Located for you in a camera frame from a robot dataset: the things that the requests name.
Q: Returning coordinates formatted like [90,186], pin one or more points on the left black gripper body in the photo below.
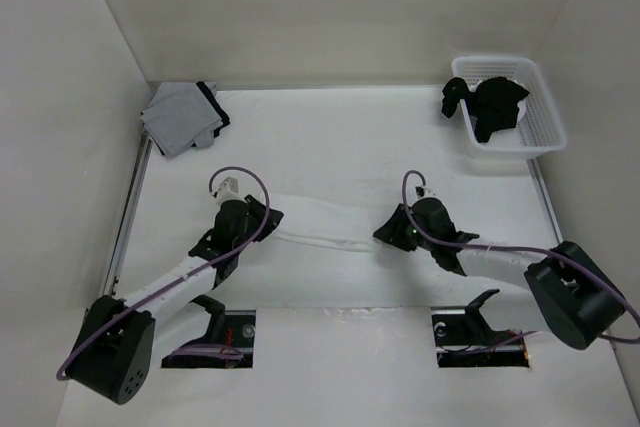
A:
[254,221]

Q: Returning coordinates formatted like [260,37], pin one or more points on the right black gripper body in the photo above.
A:
[404,234]

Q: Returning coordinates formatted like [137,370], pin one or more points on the white tank top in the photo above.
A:
[349,227]

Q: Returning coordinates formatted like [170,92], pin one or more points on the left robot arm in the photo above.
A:
[121,338]

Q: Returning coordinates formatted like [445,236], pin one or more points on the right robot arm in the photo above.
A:
[575,300]

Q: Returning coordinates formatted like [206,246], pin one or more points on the folded grey tank top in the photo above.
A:
[179,118]

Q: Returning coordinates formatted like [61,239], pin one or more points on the black tank top in basket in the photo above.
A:
[494,104]

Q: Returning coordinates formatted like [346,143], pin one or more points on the white plastic basket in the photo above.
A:
[540,132]

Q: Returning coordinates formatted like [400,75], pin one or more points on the white garment in basket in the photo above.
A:
[521,104]

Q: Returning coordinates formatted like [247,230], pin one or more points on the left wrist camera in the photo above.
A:
[227,190]

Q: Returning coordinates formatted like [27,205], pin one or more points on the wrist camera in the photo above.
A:
[423,191]
[227,190]

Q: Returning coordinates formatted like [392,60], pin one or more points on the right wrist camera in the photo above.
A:
[423,191]

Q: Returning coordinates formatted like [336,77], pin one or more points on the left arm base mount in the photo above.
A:
[237,331]

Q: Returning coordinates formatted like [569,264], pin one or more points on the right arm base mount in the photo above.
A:
[465,341]

